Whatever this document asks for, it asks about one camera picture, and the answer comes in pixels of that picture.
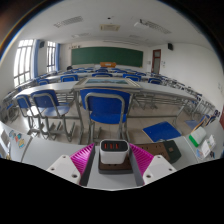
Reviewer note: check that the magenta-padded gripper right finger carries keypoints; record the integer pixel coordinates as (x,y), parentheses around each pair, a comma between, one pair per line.
(160,168)

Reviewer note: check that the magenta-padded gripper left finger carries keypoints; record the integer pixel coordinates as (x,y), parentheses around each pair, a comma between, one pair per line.
(60,166)

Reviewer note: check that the blue chair seat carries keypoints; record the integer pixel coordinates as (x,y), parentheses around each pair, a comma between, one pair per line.
(161,131)

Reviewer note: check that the colourful stickers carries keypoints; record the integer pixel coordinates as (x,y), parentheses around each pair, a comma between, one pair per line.
(18,139)

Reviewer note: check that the white green rolled towel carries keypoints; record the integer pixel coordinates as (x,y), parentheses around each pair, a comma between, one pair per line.
(198,135)

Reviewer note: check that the blue chair with wooden edge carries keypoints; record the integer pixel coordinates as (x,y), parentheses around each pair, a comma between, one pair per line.
(203,121)

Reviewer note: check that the long grey classroom desk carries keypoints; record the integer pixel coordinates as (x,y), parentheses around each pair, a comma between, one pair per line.
(160,90)

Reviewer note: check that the framed picture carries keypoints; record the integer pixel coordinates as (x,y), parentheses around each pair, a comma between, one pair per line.
(106,81)

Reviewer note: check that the group of blue chairs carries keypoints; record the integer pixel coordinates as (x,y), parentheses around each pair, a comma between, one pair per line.
(100,75)

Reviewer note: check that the brown door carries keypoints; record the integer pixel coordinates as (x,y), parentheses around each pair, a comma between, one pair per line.
(156,61)

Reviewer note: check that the blue curtain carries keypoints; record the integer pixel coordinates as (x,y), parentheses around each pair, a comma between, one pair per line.
(36,58)
(57,56)

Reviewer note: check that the narrow window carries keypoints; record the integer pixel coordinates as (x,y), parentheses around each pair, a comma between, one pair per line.
(50,56)

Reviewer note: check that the large window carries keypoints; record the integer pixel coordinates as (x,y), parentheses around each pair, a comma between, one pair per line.
(22,61)

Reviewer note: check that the orange lectern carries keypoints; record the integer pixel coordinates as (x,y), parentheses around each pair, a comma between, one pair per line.
(108,64)

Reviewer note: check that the green chalkboard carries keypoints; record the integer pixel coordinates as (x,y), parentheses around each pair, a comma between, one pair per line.
(106,56)

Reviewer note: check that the ceiling light panel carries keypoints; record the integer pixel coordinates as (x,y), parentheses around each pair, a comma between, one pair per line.
(68,21)
(153,26)

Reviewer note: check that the ceiling air conditioner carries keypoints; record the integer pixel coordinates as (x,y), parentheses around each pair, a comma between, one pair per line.
(109,27)

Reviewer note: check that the blue metal-frame chair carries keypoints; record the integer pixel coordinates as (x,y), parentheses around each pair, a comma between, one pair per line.
(22,101)
(105,105)
(46,98)

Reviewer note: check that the black wall speaker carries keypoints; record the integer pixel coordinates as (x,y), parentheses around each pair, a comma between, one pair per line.
(170,46)
(41,44)

